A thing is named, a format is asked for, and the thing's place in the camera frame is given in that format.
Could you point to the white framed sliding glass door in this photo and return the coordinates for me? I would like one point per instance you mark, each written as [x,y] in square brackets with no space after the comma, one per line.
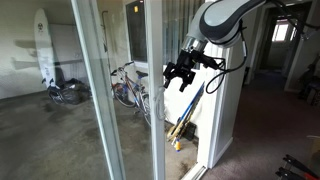
[156,50]

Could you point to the black orange bar clamp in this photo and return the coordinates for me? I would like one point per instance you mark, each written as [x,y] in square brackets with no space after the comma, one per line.
[290,173]
[300,163]

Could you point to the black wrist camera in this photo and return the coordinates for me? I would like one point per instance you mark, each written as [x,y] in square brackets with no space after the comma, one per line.
[212,62]

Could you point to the red bicycle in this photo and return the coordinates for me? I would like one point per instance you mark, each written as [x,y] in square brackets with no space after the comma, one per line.
[128,88]

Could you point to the bright hallway window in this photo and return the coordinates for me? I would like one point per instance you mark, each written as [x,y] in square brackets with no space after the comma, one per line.
[281,31]

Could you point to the white surfboard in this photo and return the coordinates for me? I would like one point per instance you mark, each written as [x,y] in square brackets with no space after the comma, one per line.
[45,50]

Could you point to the black dustpan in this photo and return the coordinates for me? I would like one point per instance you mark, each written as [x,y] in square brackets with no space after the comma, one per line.
[190,131]

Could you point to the dark window white frame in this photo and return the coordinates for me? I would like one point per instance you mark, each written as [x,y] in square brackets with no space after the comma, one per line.
[136,33]

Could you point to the fixed glass door panel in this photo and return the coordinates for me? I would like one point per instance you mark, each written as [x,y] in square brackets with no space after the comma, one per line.
[102,100]

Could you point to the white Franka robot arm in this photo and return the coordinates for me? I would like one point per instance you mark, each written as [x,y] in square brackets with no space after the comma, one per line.
[220,20]

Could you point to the black bag pile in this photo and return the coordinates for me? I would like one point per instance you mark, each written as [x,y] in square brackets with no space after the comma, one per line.
[75,91]

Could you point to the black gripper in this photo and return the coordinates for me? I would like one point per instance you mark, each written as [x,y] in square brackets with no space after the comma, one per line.
[188,65]

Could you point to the thin grey wall pipe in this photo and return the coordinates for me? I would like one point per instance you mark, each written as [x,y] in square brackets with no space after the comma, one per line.
[107,46]

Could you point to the dark furniture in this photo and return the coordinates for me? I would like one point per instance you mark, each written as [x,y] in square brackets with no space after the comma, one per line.
[311,90]

